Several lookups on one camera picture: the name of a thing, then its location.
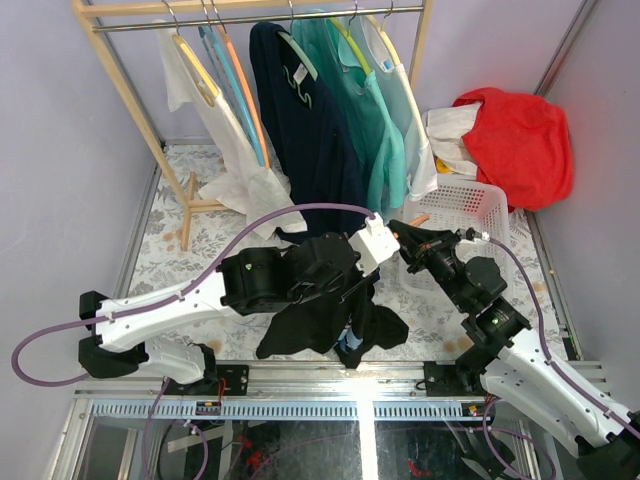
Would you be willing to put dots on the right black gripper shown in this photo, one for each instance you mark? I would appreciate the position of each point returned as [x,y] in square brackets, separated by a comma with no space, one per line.
[420,245]

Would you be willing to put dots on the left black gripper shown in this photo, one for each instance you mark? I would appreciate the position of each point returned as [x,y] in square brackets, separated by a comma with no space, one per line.
[357,278]

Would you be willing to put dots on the orange hanger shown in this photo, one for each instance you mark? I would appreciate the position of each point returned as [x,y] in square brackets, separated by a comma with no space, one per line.
[417,221]
[248,97]

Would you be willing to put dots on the black t shirt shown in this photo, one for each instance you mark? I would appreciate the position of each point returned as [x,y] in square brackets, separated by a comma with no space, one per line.
[350,327]

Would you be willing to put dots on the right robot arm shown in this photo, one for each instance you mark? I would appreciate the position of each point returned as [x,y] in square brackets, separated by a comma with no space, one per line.
[510,359]

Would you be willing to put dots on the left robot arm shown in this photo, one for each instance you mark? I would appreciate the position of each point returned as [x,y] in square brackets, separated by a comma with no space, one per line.
[128,333]

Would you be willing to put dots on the white hanging t shirt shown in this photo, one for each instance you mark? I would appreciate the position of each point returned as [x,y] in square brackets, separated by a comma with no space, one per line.
[245,186]

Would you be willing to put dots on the navy hanging t shirt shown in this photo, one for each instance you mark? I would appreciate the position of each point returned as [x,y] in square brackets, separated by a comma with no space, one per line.
[309,134]

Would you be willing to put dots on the teal hanging t shirt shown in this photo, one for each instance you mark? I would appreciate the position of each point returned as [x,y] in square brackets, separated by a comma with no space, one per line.
[377,141]

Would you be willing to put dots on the pale blue hanging t shirt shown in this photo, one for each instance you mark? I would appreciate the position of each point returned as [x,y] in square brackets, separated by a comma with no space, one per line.
[393,81]

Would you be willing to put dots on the mint green hanger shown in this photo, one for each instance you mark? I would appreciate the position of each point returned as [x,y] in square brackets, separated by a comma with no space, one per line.
[304,59]

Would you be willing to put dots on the pale yellow hanger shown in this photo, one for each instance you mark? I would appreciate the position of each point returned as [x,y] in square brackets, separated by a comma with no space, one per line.
[194,68]

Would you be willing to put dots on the blue hanger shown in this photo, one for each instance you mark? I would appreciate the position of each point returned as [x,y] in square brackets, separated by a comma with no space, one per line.
[224,71]

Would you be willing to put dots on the white plastic laundry basket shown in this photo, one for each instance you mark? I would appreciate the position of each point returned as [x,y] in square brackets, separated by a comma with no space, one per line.
[461,203]

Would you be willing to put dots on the white crumpled cloth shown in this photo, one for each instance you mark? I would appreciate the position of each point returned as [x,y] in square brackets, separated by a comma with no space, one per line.
[445,129]

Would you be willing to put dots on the red cloth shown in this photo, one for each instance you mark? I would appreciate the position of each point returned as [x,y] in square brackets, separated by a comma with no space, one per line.
[520,143]

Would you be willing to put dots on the wooden clothes rack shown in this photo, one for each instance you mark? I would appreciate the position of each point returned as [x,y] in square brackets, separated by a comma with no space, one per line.
[89,17]

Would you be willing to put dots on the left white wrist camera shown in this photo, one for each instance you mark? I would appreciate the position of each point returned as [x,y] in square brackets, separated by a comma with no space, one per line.
[375,243]

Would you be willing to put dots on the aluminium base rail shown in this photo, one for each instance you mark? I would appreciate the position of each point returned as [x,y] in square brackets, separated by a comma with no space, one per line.
[293,389]

